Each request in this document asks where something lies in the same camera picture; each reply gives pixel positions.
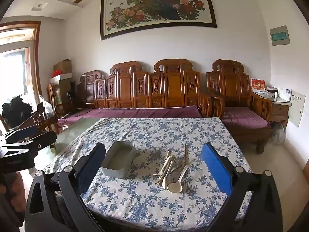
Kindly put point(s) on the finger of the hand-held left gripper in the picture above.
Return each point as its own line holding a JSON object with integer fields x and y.
{"x": 23, "y": 132}
{"x": 41, "y": 141}

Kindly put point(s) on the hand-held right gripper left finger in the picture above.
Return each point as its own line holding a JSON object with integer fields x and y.
{"x": 89, "y": 169}

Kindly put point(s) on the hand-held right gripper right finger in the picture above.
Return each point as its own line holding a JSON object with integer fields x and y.
{"x": 217, "y": 169}

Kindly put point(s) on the grey rectangular container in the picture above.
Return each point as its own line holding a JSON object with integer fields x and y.
{"x": 118, "y": 157}

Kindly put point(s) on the brown wooden chopstick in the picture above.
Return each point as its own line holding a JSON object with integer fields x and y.
{"x": 186, "y": 151}
{"x": 184, "y": 162}

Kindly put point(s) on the metal fork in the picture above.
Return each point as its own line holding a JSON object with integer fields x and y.
{"x": 177, "y": 163}

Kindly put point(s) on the cream chopstick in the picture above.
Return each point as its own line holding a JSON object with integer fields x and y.
{"x": 160, "y": 180}
{"x": 166, "y": 159}

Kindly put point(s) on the person's left forearm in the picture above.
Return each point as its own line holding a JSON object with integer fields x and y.
{"x": 13, "y": 198}

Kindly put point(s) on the dark cloth pile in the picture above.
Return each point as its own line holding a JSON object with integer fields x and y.
{"x": 15, "y": 111}

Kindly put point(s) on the wooden chair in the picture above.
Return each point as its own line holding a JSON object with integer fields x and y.
{"x": 42, "y": 118}

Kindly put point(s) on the dark wooden cabinet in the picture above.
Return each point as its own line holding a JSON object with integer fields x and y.
{"x": 63, "y": 94}

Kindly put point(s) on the purple armchair cushion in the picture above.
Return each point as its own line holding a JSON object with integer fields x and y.
{"x": 243, "y": 117}

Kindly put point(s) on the white box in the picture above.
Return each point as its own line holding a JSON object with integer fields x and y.
{"x": 62, "y": 77}

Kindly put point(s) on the red artificial flowers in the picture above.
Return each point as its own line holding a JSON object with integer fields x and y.
{"x": 57, "y": 73}

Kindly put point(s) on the grey fluffy duster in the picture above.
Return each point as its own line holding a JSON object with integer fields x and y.
{"x": 278, "y": 133}

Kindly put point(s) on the blue floral tablecloth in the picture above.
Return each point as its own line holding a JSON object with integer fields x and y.
{"x": 149, "y": 130}

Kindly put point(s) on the purple sofa cushion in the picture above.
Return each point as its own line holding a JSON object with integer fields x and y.
{"x": 135, "y": 113}

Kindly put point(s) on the brown cardboard box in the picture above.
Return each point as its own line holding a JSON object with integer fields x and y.
{"x": 63, "y": 65}

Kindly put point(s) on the carved wooden armchair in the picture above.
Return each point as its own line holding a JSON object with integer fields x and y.
{"x": 229, "y": 84}

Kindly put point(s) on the wooden side table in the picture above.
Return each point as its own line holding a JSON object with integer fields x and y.
{"x": 280, "y": 110}

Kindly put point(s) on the carved wooden sofa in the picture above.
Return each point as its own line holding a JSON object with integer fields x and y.
{"x": 144, "y": 87}

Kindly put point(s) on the white desk device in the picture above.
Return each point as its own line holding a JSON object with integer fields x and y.
{"x": 284, "y": 94}

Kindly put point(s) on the ceiling light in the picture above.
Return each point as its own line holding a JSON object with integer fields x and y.
{"x": 39, "y": 6}

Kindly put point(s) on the framed peacock flower painting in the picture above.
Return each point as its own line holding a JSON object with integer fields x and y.
{"x": 157, "y": 7}

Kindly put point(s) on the wooden door frame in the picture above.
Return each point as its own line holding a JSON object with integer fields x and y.
{"x": 36, "y": 58}

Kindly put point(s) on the green wall panel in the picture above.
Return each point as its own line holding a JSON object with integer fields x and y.
{"x": 279, "y": 35}

